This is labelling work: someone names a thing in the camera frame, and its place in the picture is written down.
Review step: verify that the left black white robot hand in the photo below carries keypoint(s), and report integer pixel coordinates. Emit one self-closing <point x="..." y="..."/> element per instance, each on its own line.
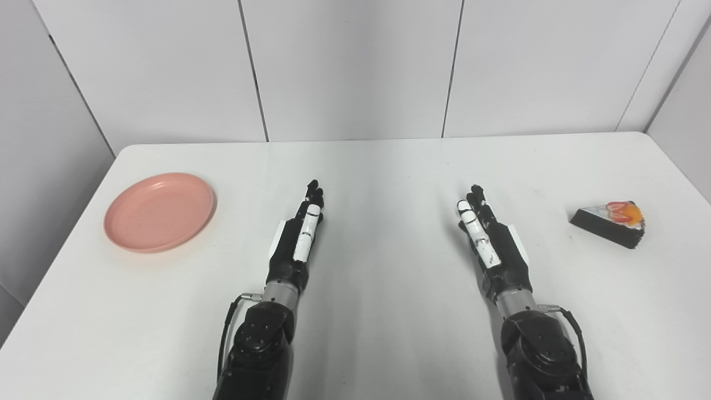
<point x="291" y="253"/>

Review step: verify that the chocolate cake slice with fruit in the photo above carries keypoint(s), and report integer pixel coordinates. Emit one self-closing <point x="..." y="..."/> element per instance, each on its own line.
<point x="611" y="223"/>

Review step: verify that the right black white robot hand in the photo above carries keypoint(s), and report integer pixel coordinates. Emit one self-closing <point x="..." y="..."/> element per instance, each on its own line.
<point x="502" y="258"/>

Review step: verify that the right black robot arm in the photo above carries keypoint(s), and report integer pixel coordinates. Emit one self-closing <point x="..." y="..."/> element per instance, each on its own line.
<point x="539" y="350"/>

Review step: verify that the pink round plate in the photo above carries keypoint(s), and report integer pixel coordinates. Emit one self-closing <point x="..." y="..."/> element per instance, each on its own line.
<point x="159" y="211"/>

